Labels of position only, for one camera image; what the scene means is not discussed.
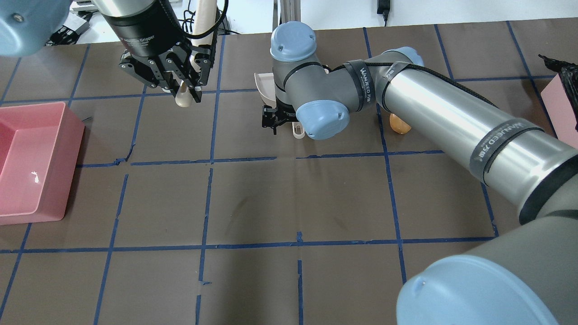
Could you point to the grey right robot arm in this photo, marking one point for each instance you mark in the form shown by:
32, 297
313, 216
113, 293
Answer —
525, 277

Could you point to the orange toy potato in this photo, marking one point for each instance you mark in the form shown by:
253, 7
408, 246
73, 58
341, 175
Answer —
398, 125

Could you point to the beige plastic dustpan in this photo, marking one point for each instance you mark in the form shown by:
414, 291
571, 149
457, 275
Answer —
266, 88

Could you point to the pink plastic bin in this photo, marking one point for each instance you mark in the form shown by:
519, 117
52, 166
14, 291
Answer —
40, 145

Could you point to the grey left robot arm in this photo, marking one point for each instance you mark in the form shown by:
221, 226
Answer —
27, 25

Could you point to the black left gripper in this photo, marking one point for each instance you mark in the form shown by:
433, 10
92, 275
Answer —
137, 37

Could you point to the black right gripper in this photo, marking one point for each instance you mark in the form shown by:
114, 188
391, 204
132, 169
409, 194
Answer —
274, 118

